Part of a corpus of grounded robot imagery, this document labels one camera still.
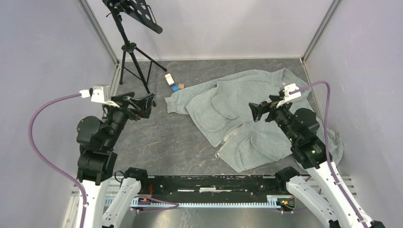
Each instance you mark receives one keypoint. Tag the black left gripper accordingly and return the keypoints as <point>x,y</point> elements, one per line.
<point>142,106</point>

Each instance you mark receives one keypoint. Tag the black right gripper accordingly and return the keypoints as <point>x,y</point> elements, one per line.
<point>258,109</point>

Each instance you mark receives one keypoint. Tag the grey zip-up jacket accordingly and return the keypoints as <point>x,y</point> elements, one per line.
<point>220,110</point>

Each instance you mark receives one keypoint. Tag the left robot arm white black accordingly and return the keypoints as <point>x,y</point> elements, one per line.
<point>97,139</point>

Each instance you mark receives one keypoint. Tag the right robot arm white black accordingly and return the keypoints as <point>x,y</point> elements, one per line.
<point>335,207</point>

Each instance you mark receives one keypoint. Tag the white and blue small box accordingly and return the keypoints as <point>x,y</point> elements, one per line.
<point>171,83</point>

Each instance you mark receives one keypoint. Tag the black music stand tripod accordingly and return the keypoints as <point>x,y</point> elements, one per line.
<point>141,12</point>

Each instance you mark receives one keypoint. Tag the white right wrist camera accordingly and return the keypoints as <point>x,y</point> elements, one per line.
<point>288,94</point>

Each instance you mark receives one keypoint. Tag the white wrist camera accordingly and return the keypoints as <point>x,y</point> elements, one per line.
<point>99,94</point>
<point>288,94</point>

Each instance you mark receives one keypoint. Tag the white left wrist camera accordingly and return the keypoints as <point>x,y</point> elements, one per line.
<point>99,94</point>

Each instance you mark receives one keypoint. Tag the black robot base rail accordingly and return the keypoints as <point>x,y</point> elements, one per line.
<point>213,188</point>

